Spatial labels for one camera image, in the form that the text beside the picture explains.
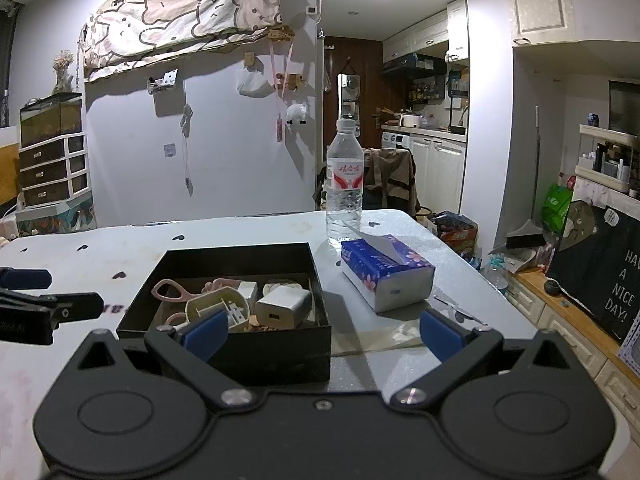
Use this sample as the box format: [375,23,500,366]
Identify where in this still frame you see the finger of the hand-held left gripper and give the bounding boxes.
[0,290,105,328]
[0,268,52,291]

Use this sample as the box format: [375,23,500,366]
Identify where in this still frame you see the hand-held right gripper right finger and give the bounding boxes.
[390,308,571,412]

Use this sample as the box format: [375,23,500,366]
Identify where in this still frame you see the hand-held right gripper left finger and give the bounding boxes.
[75,309,258,413]

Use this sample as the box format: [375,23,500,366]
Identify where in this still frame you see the beige plastic holder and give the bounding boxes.
[185,287,251,333]

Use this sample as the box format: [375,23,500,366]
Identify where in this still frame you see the pink eyelash curler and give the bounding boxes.
[151,279,238,328]

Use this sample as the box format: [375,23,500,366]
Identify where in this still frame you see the black cardboard box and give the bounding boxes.
[116,242,333,386]

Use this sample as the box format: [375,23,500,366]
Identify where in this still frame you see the pale pink charger plug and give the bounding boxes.
[255,285,313,332]

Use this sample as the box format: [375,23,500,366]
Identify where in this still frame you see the round white tape measure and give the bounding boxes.
[262,280,302,297]

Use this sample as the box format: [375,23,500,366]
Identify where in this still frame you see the clear plastic bag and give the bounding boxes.
[330,319,425,358]

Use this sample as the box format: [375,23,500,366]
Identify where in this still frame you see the teal patterned cabinet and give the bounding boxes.
[14,195,97,235]

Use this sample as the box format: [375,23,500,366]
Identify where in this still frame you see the blue floral tissue pack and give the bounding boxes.
[340,222,436,313]

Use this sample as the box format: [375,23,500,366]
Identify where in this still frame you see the blue patterned gift bag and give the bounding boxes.
[431,211,479,254]

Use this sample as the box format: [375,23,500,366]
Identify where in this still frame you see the white drawer unit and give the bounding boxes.
[19,132,92,209]

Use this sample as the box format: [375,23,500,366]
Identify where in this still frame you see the wooden-topped drawer cabinet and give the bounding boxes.
[502,262,640,413]

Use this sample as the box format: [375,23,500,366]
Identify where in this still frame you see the dark dustpan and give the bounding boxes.
[505,219,547,252]

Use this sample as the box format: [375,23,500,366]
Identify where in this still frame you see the glass fish tank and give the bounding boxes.
[19,91,84,148]

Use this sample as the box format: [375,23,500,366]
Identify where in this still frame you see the white lower kitchen cabinets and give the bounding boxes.
[409,132,469,217]

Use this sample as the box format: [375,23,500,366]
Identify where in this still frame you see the white kitchen cabinets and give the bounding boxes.
[381,0,471,64]
[409,132,469,217]

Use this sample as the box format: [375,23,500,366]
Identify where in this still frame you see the clear plastic water bottle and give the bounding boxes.
[326,119,364,248]

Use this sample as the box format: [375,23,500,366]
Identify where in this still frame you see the chair with brown jacket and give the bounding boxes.
[362,146,422,219]

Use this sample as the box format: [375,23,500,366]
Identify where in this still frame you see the green plastic bag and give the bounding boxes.
[541,183,576,235]

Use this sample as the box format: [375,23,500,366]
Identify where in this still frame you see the black chalkboard sign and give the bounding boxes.
[544,199,640,347]

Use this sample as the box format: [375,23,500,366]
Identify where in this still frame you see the white washing machine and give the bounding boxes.
[381,132,414,152]

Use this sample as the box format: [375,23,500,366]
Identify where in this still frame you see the dark window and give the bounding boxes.
[0,2,21,128]

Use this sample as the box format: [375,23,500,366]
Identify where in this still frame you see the dried flower bouquet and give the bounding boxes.
[52,50,77,96]

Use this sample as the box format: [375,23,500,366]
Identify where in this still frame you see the white sheep plush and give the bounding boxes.
[285,102,311,126]

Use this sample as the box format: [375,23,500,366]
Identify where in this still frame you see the white hanging pouch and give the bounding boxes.
[236,66,272,99]

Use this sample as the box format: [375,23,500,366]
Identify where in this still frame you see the white shelf rack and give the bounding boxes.
[574,123,640,195]

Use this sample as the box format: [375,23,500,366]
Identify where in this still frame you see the dark brown door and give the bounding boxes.
[322,36,383,150]

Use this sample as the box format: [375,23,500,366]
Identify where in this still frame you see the black range hood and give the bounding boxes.
[382,52,447,78]

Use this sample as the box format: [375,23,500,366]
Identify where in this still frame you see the cartoon printed blanket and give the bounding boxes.
[80,0,286,83]

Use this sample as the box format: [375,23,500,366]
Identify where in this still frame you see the white upper kitchen cabinets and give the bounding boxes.
[381,0,471,64]

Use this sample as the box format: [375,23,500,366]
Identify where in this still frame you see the white mop handle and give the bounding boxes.
[533,105,543,226]

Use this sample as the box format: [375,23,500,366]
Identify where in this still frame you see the hanging wall cable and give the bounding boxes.
[180,103,196,197]

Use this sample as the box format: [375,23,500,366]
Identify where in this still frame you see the white wall holder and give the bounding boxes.
[146,69,179,94]

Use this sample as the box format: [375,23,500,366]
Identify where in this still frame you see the wall mirror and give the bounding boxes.
[336,72,363,122]

